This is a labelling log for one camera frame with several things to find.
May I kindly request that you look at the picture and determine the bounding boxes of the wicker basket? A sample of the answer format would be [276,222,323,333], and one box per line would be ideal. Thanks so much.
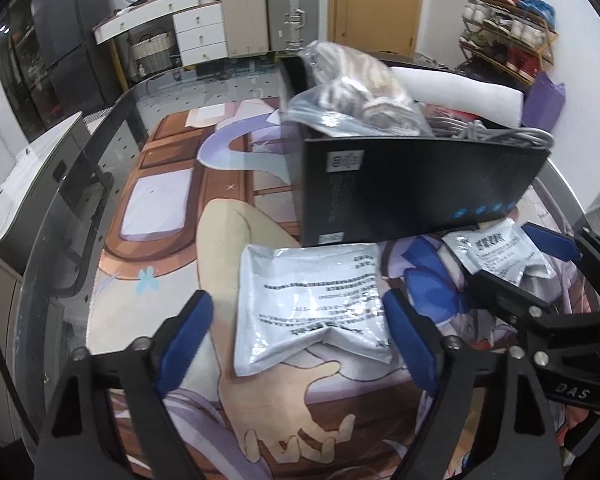
[129,31,176,74]

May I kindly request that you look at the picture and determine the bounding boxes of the beige suitcase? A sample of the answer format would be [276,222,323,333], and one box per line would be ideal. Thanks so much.
[218,0,271,59]

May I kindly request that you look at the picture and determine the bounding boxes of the large silver foil packet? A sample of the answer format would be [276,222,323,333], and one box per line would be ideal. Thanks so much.
[233,242,394,377]

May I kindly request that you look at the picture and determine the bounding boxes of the printed table mat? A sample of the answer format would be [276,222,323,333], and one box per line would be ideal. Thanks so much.
[86,97,600,480]

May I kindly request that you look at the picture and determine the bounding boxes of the dark grey refrigerator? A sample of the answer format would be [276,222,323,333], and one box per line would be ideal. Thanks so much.
[29,0,112,107]

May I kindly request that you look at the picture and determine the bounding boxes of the bagged white strap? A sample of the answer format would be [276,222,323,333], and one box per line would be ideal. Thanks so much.
[284,77,435,138]

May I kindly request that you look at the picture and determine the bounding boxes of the shoe rack with shoes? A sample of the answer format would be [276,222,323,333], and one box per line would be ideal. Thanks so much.
[460,0,557,77]

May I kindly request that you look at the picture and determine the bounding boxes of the white desk with drawers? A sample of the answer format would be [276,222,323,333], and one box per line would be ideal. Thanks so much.
[93,0,229,67]

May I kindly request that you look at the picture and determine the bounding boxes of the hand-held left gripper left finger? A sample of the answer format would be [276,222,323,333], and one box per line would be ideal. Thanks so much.
[35,290,215,480]

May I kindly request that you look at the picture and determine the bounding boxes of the small silver foil packet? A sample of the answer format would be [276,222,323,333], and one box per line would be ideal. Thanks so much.
[441,219,557,287]

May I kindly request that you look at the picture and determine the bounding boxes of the white foam sheet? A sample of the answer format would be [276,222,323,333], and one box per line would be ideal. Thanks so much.
[391,66,525,128]

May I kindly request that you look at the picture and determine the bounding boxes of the wooden shoe rack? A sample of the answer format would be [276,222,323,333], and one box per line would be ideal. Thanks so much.
[456,0,560,87]

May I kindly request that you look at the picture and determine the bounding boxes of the grey cabinet with white top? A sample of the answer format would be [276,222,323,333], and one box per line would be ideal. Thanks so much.
[0,111,99,262]

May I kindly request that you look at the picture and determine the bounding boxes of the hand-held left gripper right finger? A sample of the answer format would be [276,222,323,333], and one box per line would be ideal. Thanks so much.
[382,290,566,480]

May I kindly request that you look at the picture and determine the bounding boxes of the wooden door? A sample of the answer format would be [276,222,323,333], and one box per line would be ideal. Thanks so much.
[327,0,426,57]

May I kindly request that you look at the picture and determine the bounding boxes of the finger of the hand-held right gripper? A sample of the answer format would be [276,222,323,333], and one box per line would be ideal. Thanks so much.
[467,270,558,343]
[522,222,600,308]

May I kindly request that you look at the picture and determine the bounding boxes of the purple fabric bag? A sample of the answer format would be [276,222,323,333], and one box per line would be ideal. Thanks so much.
[522,71,566,132]

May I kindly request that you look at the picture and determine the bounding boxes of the grey cable bundle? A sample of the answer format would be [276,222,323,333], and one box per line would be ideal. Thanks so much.
[427,116,554,150]

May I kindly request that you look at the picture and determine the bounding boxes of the dark glass display cabinet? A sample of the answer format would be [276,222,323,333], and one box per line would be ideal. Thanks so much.
[0,0,56,143]

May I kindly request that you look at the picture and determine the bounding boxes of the red and white pouch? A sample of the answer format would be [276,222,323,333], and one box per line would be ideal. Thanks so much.
[424,104,462,122]

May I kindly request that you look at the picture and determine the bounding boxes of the black cardboard box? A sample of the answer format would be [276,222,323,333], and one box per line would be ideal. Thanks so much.
[277,55,552,249]

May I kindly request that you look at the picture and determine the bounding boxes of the silver suitcase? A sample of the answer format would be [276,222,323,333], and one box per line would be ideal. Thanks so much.
[266,0,321,54]

